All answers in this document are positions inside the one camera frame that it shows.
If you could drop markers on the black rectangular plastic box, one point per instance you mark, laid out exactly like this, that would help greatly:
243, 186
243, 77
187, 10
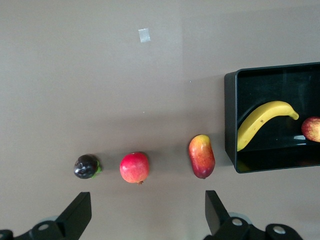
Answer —
230, 112

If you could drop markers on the yellow banana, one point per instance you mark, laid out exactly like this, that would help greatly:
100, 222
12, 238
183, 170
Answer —
260, 117

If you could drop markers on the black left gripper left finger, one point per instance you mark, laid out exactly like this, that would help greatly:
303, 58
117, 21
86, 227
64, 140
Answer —
75, 220

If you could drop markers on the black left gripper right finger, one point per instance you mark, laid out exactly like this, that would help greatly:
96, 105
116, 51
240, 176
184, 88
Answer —
217, 220

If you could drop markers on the red yellow mango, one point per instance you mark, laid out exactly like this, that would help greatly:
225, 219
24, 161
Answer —
202, 157

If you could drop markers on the red yellow apple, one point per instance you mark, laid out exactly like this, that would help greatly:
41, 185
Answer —
312, 128

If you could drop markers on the small clear tape piece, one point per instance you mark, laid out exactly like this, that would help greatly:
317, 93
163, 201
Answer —
144, 35

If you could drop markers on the red pomegranate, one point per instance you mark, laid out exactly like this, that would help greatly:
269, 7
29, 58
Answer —
134, 167

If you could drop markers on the dark purple mangosteen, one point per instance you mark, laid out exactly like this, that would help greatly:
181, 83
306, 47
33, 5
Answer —
85, 167

